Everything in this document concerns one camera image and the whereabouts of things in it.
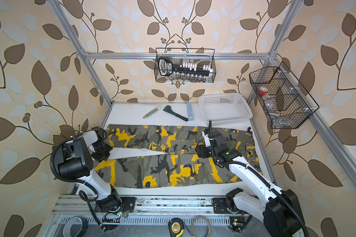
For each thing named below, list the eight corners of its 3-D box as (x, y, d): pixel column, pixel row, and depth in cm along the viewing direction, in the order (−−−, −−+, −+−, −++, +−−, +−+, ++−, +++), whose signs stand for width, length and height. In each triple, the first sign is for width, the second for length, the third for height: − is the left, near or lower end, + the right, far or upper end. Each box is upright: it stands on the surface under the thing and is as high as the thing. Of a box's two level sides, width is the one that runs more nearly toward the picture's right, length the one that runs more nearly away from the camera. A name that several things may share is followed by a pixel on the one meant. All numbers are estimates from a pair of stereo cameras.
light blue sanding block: (188, 121, 112) (188, 117, 108) (187, 106, 122) (187, 102, 117) (192, 121, 112) (193, 117, 108) (191, 106, 122) (191, 102, 118)
